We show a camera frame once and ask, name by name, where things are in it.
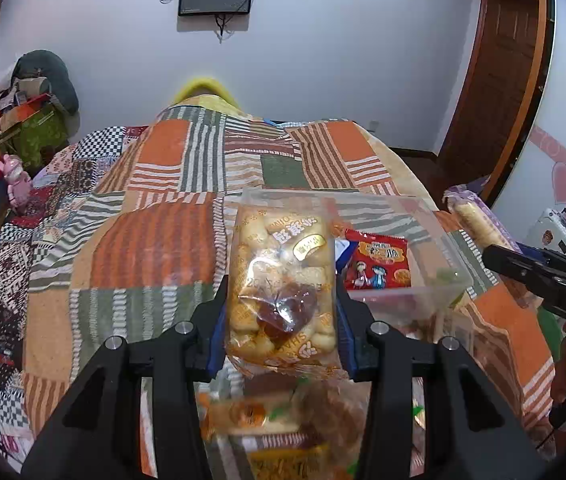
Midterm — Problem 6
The patchwork striped bed blanket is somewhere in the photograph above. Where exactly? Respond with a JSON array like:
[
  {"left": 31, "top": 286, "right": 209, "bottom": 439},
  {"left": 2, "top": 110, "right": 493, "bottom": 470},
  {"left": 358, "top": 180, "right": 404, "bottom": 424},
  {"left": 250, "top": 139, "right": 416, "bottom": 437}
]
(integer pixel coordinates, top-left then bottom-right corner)
[{"left": 0, "top": 95, "right": 554, "bottom": 472}]

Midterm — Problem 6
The brown wooden door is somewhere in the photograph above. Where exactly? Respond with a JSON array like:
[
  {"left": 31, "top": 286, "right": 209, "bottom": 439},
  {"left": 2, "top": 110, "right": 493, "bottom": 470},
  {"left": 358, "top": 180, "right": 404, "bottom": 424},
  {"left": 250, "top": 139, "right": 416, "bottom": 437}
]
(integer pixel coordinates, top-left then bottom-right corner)
[{"left": 430, "top": 0, "right": 553, "bottom": 205}]

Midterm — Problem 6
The grey bag on pile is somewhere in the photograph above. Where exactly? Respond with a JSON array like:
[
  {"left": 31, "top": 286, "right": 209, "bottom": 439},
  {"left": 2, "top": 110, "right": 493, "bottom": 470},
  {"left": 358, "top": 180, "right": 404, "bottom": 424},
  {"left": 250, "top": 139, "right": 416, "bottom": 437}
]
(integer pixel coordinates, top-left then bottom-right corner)
[{"left": 12, "top": 49, "right": 79, "bottom": 115}]

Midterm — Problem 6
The small red cartoon snack packet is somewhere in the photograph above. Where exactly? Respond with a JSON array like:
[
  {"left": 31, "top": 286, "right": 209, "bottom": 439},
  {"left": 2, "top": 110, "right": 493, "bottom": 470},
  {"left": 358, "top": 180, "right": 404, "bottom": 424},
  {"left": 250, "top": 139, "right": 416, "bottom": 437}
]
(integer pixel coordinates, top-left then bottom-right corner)
[{"left": 345, "top": 229, "right": 411, "bottom": 290}]

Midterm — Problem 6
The clear bag of small breads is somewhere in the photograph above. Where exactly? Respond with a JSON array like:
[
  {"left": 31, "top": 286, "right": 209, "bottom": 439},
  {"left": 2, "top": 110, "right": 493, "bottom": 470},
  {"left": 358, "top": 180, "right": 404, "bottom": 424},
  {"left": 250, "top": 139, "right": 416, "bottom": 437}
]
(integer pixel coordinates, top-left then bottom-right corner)
[{"left": 225, "top": 190, "right": 347, "bottom": 379}]

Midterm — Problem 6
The orange pastry clear pack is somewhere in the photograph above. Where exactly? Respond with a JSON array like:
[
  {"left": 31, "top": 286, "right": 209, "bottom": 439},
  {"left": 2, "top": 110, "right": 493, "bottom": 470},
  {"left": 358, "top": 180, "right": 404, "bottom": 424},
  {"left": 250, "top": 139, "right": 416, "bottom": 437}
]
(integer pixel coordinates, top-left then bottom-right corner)
[{"left": 196, "top": 391, "right": 302, "bottom": 441}]

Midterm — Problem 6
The clear plastic storage box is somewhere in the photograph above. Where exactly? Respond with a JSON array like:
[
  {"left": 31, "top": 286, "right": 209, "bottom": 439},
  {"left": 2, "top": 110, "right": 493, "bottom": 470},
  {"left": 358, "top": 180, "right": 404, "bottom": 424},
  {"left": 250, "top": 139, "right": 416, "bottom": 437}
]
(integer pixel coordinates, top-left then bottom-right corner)
[{"left": 243, "top": 188, "right": 470, "bottom": 324}]

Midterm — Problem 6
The yellow pillow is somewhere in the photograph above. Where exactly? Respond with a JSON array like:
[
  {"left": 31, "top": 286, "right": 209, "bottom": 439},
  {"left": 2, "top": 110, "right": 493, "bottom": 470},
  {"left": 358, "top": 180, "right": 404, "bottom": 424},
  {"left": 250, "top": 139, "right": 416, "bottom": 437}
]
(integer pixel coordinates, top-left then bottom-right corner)
[{"left": 172, "top": 77, "right": 240, "bottom": 108}]

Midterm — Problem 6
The purple wafer pack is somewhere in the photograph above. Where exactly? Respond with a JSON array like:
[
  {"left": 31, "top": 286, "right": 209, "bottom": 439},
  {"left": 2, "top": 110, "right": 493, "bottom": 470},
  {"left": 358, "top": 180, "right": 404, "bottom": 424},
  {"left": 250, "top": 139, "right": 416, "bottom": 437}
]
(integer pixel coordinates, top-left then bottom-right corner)
[{"left": 442, "top": 185, "right": 520, "bottom": 252}]

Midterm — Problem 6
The pink plush toy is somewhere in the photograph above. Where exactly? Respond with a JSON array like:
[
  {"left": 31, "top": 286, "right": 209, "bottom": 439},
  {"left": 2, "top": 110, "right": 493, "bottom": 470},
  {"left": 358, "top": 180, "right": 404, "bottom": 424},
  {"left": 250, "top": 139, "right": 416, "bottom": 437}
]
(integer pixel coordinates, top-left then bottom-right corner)
[{"left": 0, "top": 154, "right": 32, "bottom": 210}]

